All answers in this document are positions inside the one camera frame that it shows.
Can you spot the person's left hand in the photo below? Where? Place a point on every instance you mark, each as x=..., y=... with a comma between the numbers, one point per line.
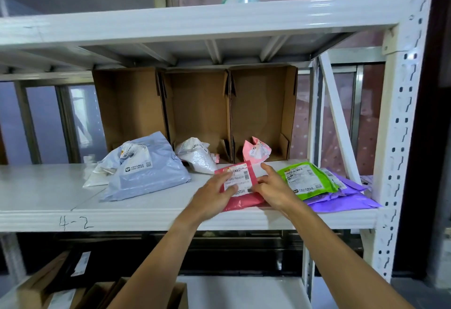
x=211, y=199

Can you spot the person's right hand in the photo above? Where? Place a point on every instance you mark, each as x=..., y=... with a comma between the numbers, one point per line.
x=278, y=192

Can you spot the green mailer bag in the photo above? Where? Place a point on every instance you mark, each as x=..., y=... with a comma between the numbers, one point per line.
x=310, y=192

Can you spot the red mailer bag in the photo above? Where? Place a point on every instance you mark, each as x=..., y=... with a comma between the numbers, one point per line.
x=243, y=201

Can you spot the small pink packet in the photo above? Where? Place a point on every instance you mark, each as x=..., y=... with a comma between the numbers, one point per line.
x=215, y=158

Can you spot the large grey-blue mailer bag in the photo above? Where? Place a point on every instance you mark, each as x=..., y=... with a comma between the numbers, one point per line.
x=151, y=178

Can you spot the purple mailer bag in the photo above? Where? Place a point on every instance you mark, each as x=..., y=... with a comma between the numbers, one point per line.
x=345, y=204
x=352, y=185

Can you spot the purple mailer bag front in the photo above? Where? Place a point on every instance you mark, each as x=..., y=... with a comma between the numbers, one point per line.
x=352, y=185

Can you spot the person's left forearm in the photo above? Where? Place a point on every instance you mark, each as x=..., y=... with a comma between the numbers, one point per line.
x=158, y=266

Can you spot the person's right forearm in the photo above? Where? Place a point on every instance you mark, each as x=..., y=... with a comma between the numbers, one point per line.
x=334, y=259

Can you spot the white metal shelf rack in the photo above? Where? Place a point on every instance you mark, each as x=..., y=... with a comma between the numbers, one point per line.
x=105, y=213

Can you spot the open brown cardboard box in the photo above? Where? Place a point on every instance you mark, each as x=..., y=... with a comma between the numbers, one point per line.
x=197, y=111
x=260, y=108
x=130, y=108

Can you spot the black package with white label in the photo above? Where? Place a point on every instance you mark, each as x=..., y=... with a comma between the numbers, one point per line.
x=81, y=264

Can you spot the cardboard carton with white label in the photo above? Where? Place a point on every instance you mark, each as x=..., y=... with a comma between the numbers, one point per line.
x=61, y=300

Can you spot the metal window frame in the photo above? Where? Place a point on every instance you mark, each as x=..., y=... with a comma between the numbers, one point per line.
x=67, y=125

